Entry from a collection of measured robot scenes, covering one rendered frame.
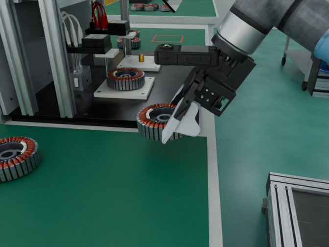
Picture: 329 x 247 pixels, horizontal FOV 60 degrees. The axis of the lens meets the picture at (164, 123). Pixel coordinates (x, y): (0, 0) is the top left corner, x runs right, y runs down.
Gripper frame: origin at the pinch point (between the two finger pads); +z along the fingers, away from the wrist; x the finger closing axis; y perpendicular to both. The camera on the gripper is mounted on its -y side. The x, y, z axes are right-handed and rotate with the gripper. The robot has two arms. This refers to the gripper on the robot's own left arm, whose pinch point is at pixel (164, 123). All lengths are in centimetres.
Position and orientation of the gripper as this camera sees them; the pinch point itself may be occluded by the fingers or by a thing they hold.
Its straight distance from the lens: 58.7
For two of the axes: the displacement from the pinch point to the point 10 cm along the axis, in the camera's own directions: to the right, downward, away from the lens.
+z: -5.0, 7.3, 4.7
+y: 8.6, 4.9, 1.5
